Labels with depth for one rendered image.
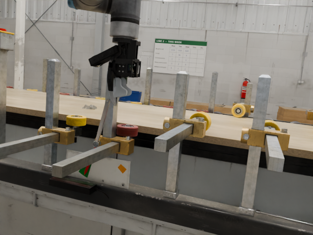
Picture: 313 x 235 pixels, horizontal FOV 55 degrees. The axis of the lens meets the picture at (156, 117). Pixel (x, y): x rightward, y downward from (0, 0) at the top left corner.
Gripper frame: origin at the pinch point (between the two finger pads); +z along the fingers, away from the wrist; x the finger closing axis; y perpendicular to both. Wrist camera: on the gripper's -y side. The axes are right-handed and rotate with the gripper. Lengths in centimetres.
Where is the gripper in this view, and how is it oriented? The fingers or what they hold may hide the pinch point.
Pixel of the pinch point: (113, 101)
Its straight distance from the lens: 98.5
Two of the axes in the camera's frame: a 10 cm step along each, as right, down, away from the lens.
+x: 3.2, -1.0, 9.4
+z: -0.9, 9.9, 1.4
